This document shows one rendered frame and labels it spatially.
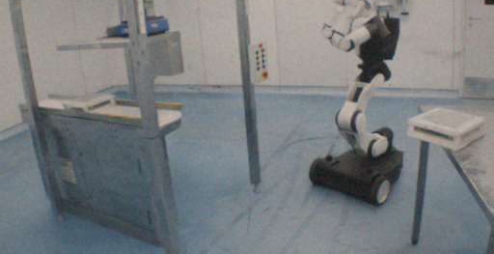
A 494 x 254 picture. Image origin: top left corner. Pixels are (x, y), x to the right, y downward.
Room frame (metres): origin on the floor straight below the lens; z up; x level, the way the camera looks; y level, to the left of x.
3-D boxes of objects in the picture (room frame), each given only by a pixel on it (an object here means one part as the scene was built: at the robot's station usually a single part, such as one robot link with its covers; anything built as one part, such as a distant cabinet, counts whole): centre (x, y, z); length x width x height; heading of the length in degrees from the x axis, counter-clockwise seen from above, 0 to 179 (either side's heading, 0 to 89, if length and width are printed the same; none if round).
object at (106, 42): (2.19, 0.63, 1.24); 0.62 x 0.38 x 0.04; 58
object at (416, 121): (1.44, -0.85, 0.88); 0.25 x 0.24 x 0.02; 120
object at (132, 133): (2.41, 0.94, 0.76); 1.30 x 0.29 x 0.10; 58
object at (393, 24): (2.70, -1.00, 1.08); 0.34 x 0.30 x 0.36; 173
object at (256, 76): (2.71, -0.17, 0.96); 0.17 x 0.06 x 0.26; 148
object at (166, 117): (2.41, 0.94, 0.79); 1.35 x 0.25 x 0.05; 58
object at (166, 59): (2.20, 0.39, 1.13); 0.22 x 0.11 x 0.20; 58
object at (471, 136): (1.44, -0.85, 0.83); 0.24 x 0.24 x 0.02; 30
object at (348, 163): (2.68, -0.93, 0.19); 0.64 x 0.52 x 0.33; 129
